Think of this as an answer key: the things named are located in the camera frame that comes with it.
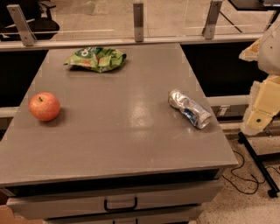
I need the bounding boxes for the middle metal railing bracket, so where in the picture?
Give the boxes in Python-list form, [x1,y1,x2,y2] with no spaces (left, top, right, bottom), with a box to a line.
[133,3,144,42]

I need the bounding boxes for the black office chair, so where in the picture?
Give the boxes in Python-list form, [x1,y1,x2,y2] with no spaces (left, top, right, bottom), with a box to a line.
[0,0,60,41]

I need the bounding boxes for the metal railing bracket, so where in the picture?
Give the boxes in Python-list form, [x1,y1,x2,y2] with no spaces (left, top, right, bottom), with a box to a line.
[7,4,37,46]
[133,3,144,42]
[202,0,222,39]

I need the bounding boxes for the red apple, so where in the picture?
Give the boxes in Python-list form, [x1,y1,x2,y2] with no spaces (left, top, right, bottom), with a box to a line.
[29,92,60,122]

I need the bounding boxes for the green rice chip bag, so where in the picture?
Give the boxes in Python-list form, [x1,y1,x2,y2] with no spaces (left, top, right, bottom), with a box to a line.
[64,46,126,73]

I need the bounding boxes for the left metal railing bracket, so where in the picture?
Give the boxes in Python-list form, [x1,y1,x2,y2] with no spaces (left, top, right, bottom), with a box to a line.
[7,4,37,46]

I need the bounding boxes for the black drawer handle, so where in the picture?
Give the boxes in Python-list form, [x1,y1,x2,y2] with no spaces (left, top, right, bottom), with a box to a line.
[103,197,138,213]

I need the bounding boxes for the dark background table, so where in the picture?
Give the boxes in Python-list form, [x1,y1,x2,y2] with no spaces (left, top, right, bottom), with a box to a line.
[220,0,280,33]

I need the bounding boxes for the right metal railing bracket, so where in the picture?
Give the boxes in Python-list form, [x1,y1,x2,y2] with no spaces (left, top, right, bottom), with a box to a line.
[202,0,222,39]

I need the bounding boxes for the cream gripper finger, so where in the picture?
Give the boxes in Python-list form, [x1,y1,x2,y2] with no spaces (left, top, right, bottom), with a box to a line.
[239,38,261,61]
[241,75,280,136]

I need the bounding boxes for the lower grey cabinet drawer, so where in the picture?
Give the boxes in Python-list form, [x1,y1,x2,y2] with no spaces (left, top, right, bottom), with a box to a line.
[44,206,203,224]

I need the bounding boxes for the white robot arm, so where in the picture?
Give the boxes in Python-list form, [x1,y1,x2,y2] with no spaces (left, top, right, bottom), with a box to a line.
[239,22,280,136]

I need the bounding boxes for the black floor stand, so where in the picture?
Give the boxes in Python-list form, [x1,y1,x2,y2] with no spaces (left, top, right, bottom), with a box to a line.
[238,132,280,198]

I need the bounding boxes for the crushed silver soda can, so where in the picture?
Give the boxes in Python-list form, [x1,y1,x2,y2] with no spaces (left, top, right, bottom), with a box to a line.
[168,89,212,130]

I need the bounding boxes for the grey cabinet drawer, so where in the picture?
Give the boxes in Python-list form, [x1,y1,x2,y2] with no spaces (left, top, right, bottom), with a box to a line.
[7,179,222,220]
[44,206,203,224]

